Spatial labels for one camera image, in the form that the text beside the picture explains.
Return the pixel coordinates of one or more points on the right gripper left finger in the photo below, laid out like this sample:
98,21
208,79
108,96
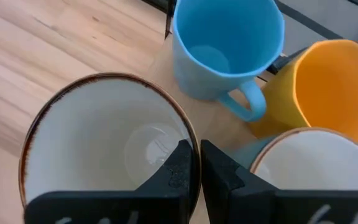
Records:
166,199

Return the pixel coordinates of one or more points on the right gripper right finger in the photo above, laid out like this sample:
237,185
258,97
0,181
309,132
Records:
228,193

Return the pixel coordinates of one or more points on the teal mug brown rim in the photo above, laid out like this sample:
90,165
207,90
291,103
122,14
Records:
315,161

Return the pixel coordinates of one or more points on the large mustard yellow mug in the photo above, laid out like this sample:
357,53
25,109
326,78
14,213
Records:
89,140

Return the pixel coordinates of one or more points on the small plain yellow mug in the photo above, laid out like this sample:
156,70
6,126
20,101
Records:
337,87

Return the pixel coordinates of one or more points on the light blue mug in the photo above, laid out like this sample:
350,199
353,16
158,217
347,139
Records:
228,31

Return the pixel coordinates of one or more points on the black aluminium table frame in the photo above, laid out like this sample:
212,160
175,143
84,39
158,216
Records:
157,3

